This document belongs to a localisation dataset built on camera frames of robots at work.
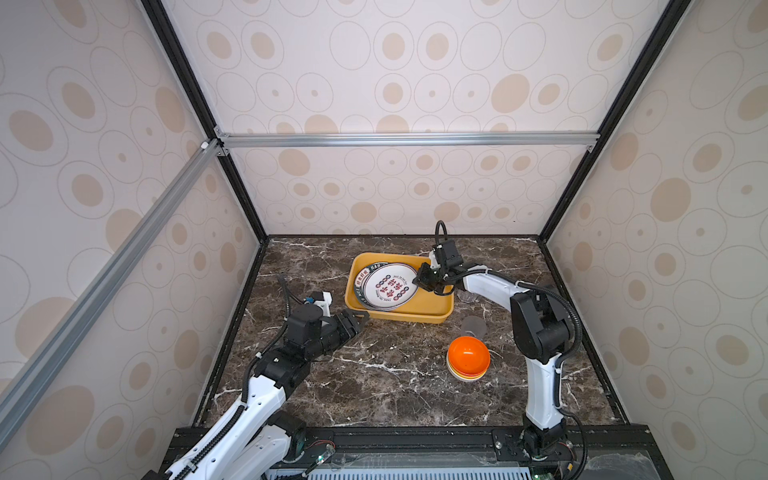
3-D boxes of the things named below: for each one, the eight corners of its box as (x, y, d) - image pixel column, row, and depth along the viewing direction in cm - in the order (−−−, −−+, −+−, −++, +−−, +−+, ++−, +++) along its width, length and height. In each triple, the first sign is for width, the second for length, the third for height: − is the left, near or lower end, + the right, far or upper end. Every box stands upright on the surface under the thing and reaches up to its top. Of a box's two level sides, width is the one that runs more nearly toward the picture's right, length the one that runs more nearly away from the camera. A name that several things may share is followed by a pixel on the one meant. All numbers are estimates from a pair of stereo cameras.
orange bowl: (447, 382, 86) (453, 369, 78) (444, 351, 92) (449, 336, 84) (484, 382, 86) (493, 369, 78) (478, 351, 92) (486, 336, 84)
